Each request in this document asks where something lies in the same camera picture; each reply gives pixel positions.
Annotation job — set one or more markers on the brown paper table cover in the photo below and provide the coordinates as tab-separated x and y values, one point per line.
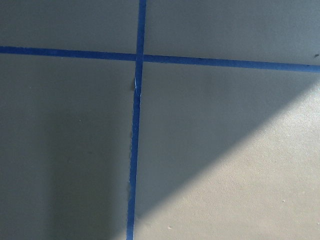
225	153

